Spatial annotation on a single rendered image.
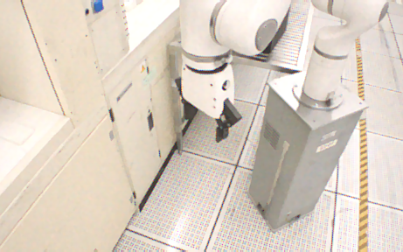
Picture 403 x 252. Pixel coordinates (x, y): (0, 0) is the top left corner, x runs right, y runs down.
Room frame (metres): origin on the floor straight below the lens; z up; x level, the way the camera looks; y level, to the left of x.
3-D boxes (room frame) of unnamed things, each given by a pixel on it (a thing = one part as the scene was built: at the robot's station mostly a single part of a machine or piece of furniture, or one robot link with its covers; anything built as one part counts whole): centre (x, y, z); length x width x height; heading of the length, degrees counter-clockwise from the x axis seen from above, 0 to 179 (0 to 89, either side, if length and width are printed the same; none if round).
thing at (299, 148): (0.87, -0.44, 0.38); 0.28 x 0.28 x 0.76; 25
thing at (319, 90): (0.87, -0.44, 0.85); 0.19 x 0.19 x 0.18
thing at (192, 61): (0.45, -0.01, 1.18); 0.09 x 0.08 x 0.03; 45
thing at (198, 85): (0.45, -0.01, 1.12); 0.10 x 0.07 x 0.11; 45
